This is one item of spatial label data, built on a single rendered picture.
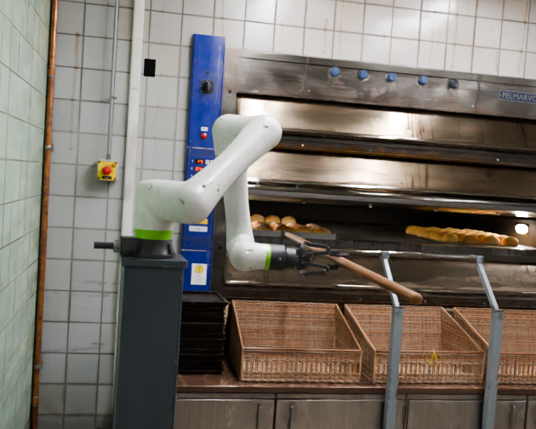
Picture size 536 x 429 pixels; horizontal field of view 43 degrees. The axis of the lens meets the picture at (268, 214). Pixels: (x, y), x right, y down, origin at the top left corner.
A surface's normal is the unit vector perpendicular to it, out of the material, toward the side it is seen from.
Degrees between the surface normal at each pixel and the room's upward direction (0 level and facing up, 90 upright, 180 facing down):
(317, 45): 90
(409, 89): 90
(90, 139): 90
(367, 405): 91
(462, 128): 70
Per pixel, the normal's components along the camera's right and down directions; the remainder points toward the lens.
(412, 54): 0.18, 0.07
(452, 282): 0.22, -0.27
